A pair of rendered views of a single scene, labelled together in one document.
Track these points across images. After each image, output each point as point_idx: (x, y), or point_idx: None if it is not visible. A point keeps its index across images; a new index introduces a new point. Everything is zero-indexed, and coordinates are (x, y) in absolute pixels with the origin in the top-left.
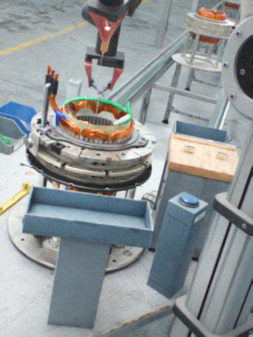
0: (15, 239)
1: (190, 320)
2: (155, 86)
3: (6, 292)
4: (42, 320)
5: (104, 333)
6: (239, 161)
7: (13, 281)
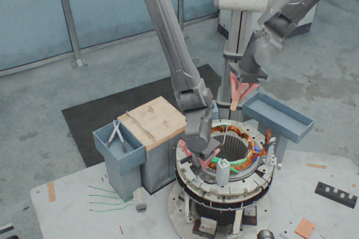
0: (270, 213)
1: (246, 98)
2: None
3: (291, 187)
4: (282, 165)
5: None
6: (249, 35)
7: (284, 191)
